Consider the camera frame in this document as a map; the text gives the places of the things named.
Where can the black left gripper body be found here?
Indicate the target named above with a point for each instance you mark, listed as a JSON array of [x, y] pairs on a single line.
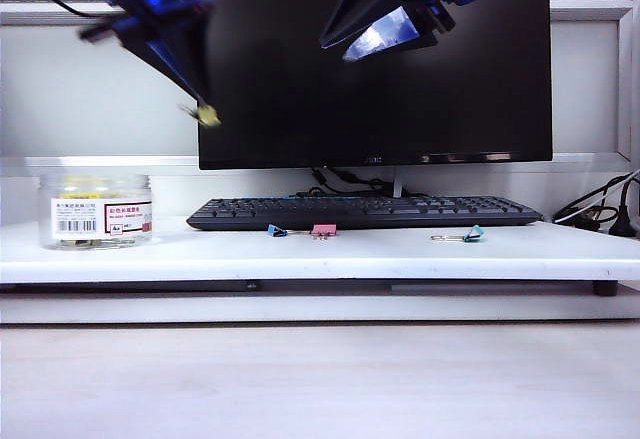
[[165, 4]]

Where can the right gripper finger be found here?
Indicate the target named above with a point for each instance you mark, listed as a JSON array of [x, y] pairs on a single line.
[[390, 34], [365, 9]]

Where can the black computer monitor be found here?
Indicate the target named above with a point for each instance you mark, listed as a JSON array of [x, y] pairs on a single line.
[[372, 109]]

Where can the black riser foot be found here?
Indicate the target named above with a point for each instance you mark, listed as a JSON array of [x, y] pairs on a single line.
[[605, 290]]

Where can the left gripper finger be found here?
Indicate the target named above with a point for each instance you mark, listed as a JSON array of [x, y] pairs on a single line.
[[165, 71], [192, 54]]

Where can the silver monitor stand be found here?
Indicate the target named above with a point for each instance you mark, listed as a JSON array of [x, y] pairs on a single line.
[[398, 184]]

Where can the black computer keyboard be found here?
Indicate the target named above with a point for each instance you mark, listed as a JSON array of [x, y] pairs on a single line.
[[365, 211]]

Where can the teal binder clip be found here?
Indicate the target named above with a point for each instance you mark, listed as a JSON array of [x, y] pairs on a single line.
[[475, 233]]

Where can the white desk riser board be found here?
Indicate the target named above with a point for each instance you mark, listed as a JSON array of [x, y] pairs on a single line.
[[320, 259]]

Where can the round transparent plastic jar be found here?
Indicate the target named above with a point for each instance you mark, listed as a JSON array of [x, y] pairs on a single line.
[[100, 214]]

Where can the black power plug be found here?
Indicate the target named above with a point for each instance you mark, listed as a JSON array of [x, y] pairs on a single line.
[[622, 224]]

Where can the grey aluminium partition frame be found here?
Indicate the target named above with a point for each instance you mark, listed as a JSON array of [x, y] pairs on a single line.
[[590, 9]]

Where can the pink binder clip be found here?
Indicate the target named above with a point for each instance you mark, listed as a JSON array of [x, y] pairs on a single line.
[[324, 230]]

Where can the yellow binder clip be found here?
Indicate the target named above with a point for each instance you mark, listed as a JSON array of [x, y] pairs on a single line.
[[207, 116]]

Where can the blue binder clip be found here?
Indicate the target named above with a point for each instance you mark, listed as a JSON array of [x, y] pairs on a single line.
[[274, 230]]

